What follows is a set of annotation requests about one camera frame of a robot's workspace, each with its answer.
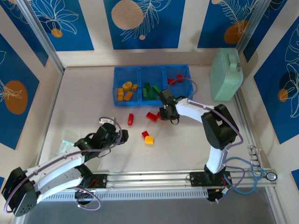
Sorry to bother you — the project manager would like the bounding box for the clear greenish plastic bag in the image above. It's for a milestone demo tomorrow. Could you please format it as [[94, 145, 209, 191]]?
[[55, 140, 75, 157]]

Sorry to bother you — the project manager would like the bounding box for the mint green carry case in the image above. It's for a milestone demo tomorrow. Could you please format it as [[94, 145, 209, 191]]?
[[209, 48, 244, 102]]

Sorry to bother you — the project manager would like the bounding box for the blue stethoscope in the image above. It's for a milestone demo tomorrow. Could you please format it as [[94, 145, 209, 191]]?
[[224, 144, 279, 196]]

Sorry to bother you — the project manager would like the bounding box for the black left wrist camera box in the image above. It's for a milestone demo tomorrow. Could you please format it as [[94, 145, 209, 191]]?
[[98, 123, 117, 137]]

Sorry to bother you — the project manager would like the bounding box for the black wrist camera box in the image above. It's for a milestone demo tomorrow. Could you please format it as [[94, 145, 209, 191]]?
[[98, 123, 117, 137], [159, 88, 176, 105]]

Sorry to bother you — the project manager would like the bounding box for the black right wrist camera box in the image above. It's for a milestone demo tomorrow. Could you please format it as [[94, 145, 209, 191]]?
[[159, 88, 176, 105]]

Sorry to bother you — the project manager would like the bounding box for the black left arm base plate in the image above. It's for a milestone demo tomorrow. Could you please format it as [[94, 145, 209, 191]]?
[[78, 174, 108, 189]]

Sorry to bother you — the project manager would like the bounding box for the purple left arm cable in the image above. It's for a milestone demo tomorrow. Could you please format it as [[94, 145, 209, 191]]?
[[3, 116, 123, 212]]

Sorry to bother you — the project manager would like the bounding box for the aluminium mounting rail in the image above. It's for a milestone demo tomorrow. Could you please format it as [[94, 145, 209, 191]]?
[[35, 171, 278, 191]]

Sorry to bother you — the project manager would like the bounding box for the black under-rail mount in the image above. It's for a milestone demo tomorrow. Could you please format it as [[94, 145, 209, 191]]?
[[206, 188, 232, 204], [74, 189, 95, 207]]

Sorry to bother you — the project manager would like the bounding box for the grey slotted cable duct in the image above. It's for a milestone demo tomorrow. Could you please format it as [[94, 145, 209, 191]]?
[[39, 189, 209, 203]]

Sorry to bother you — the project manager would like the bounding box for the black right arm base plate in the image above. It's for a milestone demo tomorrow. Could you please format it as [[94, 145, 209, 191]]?
[[189, 171, 232, 187]]

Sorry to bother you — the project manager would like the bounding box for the aluminium frame post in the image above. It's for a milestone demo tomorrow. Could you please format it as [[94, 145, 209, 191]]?
[[16, 0, 65, 74], [235, 0, 273, 54]]

